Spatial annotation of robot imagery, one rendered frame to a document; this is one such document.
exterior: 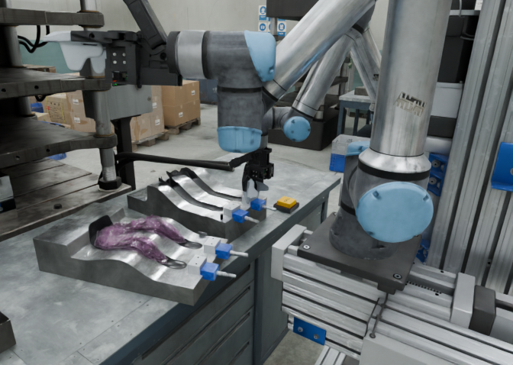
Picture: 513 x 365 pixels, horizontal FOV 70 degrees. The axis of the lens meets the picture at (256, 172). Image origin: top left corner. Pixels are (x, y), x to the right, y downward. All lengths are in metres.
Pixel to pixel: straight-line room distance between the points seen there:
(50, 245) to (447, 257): 1.05
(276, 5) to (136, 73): 4.67
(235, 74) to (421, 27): 0.27
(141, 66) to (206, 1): 8.41
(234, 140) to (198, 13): 8.57
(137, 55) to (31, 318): 0.73
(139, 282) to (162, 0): 9.00
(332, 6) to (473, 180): 0.48
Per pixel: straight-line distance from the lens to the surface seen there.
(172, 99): 5.80
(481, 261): 0.99
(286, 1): 5.19
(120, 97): 1.94
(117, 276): 1.11
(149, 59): 0.64
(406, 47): 0.60
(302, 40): 0.71
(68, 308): 1.12
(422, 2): 0.60
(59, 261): 1.22
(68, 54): 0.67
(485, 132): 0.89
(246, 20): 8.48
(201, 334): 1.35
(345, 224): 0.81
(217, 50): 0.59
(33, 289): 1.22
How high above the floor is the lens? 1.47
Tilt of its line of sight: 20 degrees down
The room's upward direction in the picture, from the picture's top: 1 degrees clockwise
